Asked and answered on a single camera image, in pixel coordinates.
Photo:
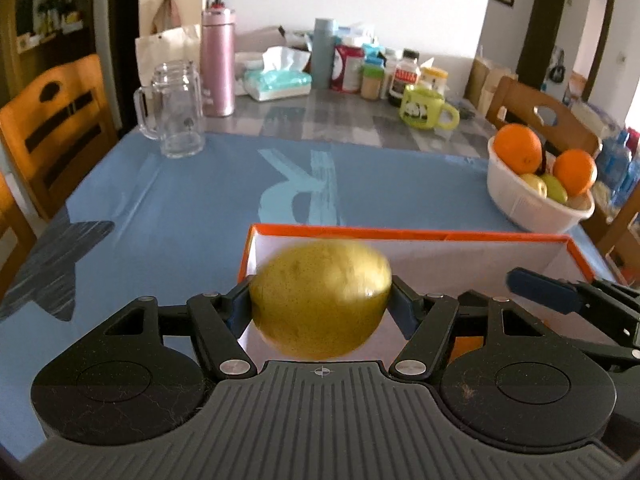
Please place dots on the green apple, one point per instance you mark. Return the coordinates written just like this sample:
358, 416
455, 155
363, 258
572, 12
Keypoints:
556, 189

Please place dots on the kraft paper bag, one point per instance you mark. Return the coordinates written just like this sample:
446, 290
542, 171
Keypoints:
487, 80

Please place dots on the wooden chair with cutout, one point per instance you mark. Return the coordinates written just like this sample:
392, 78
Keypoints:
55, 130
620, 240
520, 105

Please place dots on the black hanging handbag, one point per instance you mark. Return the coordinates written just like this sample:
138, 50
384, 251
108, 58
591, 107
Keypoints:
556, 67

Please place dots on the beige paper bag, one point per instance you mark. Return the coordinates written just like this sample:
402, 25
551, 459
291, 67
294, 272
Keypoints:
170, 47

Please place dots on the green panda mug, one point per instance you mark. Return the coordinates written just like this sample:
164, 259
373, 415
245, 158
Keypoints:
422, 110

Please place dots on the clear glass jar mug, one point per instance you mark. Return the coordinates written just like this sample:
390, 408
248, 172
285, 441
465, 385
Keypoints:
177, 110

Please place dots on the yellow apple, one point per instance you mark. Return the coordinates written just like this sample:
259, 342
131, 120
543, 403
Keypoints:
532, 184

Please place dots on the white printed shopping bag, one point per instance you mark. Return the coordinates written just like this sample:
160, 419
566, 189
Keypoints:
170, 0

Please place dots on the dark bottle black cap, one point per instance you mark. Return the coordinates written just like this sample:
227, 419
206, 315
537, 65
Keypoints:
404, 80

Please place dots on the blue water bottle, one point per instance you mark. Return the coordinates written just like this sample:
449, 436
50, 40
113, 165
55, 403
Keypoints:
614, 160

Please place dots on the grey tall bottle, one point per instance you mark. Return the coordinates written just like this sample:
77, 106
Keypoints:
323, 55

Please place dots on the teal container lid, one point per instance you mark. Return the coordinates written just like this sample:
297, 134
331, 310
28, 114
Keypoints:
374, 52

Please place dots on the yellow-green lemon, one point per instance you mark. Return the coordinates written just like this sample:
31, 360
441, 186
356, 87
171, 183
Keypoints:
320, 300

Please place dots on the red label bottle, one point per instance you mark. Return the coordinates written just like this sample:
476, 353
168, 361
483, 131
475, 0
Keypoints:
347, 67

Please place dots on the pink thermos bottle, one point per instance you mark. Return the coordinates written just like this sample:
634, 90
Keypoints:
218, 65

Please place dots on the dark wooden shelf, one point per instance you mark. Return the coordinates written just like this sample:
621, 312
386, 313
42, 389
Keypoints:
50, 15

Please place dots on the large orange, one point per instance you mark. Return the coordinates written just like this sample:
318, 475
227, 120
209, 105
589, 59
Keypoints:
575, 172
517, 147

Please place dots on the white jar yellow lid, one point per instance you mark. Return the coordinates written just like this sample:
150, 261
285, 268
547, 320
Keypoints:
434, 80

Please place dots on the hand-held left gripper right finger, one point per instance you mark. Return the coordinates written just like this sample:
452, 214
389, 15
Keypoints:
400, 305

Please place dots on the green tissue box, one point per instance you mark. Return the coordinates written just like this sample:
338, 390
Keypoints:
280, 82

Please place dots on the orange cardboard box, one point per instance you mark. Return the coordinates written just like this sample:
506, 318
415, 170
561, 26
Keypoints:
475, 260

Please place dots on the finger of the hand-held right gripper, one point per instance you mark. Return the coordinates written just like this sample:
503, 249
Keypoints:
540, 287

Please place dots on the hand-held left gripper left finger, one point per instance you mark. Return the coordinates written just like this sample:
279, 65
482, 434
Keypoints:
241, 305

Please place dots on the green lid jar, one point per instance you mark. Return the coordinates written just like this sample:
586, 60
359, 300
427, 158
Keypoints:
372, 82

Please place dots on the blue printed tablecloth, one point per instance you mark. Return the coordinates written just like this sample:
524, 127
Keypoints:
200, 200

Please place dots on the white perforated plastic basket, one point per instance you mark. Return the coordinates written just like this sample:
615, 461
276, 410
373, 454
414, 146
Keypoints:
530, 210

